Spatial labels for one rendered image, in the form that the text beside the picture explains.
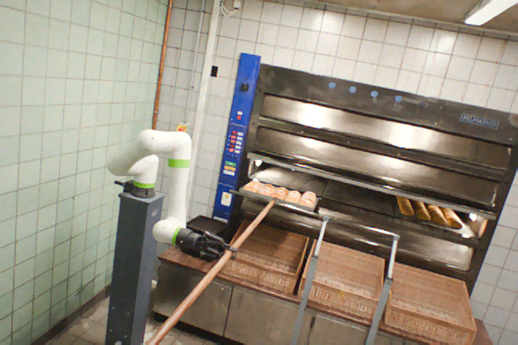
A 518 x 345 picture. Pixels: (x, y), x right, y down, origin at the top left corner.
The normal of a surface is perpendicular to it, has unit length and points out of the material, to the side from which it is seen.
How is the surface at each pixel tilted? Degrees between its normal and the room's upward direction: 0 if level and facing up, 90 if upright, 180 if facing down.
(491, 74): 90
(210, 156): 90
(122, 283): 90
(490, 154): 70
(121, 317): 90
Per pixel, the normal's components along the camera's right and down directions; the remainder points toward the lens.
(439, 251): -0.18, -0.14
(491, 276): -0.26, 0.19
